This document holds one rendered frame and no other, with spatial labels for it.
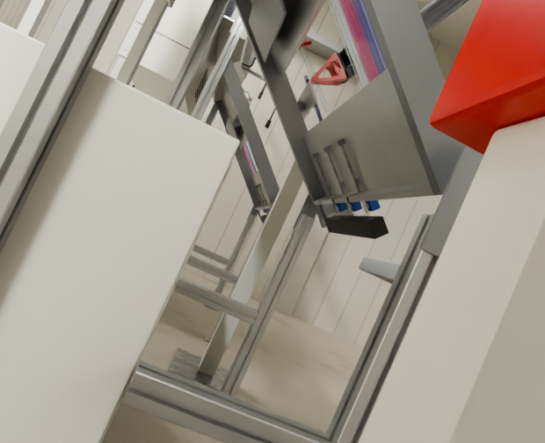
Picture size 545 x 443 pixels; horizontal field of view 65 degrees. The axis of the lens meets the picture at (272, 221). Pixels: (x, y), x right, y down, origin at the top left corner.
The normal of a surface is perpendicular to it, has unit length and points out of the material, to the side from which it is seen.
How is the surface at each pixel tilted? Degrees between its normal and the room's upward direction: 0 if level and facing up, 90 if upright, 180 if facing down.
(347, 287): 90
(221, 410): 90
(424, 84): 90
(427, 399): 90
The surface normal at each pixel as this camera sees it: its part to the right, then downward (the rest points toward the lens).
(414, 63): 0.16, 0.02
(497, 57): -0.90, -0.42
